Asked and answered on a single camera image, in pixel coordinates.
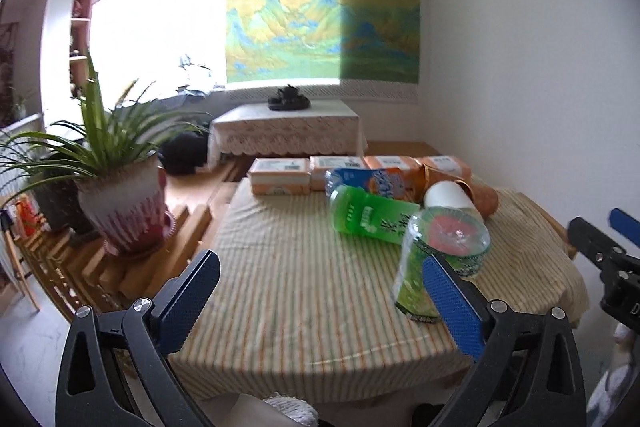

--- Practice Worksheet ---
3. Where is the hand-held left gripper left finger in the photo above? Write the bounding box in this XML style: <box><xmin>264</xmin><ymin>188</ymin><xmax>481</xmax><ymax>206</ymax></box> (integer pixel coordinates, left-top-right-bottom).
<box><xmin>55</xmin><ymin>250</ymin><xmax>221</xmax><ymax>427</ymax></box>

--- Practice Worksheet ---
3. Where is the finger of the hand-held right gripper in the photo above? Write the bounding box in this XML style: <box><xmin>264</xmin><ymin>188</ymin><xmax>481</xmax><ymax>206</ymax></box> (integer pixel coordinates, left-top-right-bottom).
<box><xmin>608</xmin><ymin>207</ymin><xmax>640</xmax><ymax>251</ymax></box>
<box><xmin>567</xmin><ymin>216</ymin><xmax>628</xmax><ymax>264</ymax></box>

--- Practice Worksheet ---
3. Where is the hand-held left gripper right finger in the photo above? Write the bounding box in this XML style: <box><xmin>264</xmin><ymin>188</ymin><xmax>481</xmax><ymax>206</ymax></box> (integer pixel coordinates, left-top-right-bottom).
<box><xmin>421</xmin><ymin>253</ymin><xmax>587</xmax><ymax>427</ymax></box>

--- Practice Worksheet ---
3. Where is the brown paper cup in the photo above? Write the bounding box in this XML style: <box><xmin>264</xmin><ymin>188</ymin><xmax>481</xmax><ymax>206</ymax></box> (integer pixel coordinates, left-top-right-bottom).
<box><xmin>423</xmin><ymin>181</ymin><xmax>499</xmax><ymax>220</ymax></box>
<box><xmin>417</xmin><ymin>163</ymin><xmax>472</xmax><ymax>204</ymax></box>

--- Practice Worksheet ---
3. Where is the clear green cup red lid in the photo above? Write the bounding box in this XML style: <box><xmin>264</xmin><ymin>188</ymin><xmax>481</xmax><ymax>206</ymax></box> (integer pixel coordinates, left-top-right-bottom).
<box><xmin>393</xmin><ymin>206</ymin><xmax>492</xmax><ymax>324</ymax></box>

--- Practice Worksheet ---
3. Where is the wooden slatted stand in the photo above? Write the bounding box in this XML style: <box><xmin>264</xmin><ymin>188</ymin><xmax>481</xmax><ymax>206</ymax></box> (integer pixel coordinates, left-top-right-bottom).
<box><xmin>17</xmin><ymin>181</ymin><xmax>242</xmax><ymax>315</ymax></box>

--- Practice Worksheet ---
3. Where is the striped tablecloth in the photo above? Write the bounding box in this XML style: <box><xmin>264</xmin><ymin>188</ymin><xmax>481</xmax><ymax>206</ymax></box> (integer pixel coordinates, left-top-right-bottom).
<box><xmin>166</xmin><ymin>176</ymin><xmax>591</xmax><ymax>409</ymax></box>

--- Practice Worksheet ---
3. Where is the spider plant in white-red pot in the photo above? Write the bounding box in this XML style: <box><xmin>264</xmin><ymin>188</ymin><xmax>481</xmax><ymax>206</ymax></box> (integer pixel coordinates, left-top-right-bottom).
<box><xmin>0</xmin><ymin>49</ymin><xmax>213</xmax><ymax>258</ymax></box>

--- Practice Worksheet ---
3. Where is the green plastic bottle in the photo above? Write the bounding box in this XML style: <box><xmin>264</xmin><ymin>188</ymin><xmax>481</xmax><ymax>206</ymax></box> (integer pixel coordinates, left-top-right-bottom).
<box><xmin>328</xmin><ymin>185</ymin><xmax>422</xmax><ymax>246</ymax></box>

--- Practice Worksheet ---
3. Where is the orange tissue pack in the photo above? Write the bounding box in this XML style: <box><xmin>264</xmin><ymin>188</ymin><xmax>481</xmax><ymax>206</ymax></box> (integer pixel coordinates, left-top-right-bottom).
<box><xmin>248</xmin><ymin>157</ymin><xmax>311</xmax><ymax>197</ymax></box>
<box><xmin>422</xmin><ymin>155</ymin><xmax>472</xmax><ymax>182</ymax></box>
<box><xmin>363</xmin><ymin>155</ymin><xmax>422</xmax><ymax>184</ymax></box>
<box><xmin>308</xmin><ymin>155</ymin><xmax>369</xmax><ymax>192</ymax></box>

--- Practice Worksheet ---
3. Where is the black bag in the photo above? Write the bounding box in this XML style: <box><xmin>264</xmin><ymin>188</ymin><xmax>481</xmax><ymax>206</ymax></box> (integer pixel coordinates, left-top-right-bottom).
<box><xmin>158</xmin><ymin>131</ymin><xmax>211</xmax><ymax>176</ymax></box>

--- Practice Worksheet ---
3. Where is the blue and orange plastic bottle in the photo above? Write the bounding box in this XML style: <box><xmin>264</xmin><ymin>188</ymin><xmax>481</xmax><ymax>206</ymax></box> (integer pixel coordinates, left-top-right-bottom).
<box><xmin>323</xmin><ymin>167</ymin><xmax>426</xmax><ymax>204</ymax></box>

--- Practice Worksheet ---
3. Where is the white cloth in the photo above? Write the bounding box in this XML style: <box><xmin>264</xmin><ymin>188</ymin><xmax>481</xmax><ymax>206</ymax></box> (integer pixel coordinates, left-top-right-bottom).
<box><xmin>234</xmin><ymin>393</ymin><xmax>322</xmax><ymax>427</ymax></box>

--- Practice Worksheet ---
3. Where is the plant in dark pot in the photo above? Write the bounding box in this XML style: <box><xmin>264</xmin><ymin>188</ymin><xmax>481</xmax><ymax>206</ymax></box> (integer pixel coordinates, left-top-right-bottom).
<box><xmin>0</xmin><ymin>147</ymin><xmax>98</xmax><ymax>235</ymax></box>

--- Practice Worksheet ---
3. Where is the wooden chair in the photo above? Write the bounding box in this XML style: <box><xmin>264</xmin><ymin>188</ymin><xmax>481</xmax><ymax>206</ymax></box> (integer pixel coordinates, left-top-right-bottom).
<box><xmin>0</xmin><ymin>206</ymin><xmax>42</xmax><ymax>314</ymax></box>

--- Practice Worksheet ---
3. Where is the orange packet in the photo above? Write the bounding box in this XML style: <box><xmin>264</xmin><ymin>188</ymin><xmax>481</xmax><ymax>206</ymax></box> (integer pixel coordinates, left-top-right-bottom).
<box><xmin>14</xmin><ymin>198</ymin><xmax>48</xmax><ymax>239</ymax></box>

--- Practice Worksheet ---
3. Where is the low table with lace cloth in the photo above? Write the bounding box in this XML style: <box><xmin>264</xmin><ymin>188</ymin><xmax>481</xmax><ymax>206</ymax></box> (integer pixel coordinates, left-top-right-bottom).
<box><xmin>207</xmin><ymin>100</ymin><xmax>369</xmax><ymax>170</ymax></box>

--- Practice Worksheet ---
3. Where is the dark tea set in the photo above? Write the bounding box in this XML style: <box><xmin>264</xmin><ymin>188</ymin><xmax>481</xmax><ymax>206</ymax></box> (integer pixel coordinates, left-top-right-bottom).
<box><xmin>267</xmin><ymin>84</ymin><xmax>311</xmax><ymax>112</ymax></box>

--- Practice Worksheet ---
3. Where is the white bookshelf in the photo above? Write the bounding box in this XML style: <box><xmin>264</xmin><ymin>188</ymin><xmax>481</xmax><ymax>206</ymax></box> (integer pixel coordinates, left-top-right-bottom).
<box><xmin>39</xmin><ymin>0</ymin><xmax>97</xmax><ymax>130</ymax></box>

